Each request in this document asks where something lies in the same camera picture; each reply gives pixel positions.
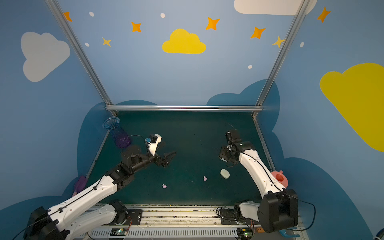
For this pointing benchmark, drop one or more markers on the aluminium frame post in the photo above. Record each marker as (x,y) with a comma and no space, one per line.
(64,24)
(291,34)

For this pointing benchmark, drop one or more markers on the purple ribbed glass vase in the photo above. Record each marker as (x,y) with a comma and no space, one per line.
(121,138)

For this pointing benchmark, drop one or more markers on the aluminium back frame rail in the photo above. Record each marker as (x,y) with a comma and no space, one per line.
(148,108)

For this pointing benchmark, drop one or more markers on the blue toy garden fork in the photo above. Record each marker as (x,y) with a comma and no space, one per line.
(288,234)

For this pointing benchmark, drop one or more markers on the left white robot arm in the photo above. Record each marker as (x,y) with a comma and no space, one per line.
(70,218)

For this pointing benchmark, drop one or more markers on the right green circuit board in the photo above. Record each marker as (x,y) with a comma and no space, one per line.
(244,234)

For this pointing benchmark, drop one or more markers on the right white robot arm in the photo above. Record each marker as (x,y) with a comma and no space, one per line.
(278,209)

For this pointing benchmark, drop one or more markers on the aluminium right frame post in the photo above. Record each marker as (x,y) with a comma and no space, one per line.
(291,34)

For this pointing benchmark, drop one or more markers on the left green circuit board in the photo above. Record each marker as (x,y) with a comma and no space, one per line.
(119,232)

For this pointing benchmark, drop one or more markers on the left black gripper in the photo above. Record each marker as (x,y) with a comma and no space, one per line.
(162,160)

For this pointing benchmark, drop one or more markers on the aluminium left frame post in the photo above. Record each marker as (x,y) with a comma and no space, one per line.
(64,24)

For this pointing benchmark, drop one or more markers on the green circuit board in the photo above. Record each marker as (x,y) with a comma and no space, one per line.
(244,234)
(119,232)

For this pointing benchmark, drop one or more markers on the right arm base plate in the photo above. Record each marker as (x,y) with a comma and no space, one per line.
(229,217)

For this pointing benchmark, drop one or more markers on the pink toy watering can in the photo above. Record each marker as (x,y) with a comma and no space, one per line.
(281,178)

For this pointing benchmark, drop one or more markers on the mint green earbud case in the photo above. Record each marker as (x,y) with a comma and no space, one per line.
(224,173)

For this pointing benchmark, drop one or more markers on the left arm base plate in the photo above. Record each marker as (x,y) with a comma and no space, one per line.
(128,217)

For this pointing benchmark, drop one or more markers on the front aluminium rail bed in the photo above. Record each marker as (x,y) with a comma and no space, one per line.
(161,222)

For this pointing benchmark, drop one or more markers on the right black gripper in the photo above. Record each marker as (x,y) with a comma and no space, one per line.
(226,153)

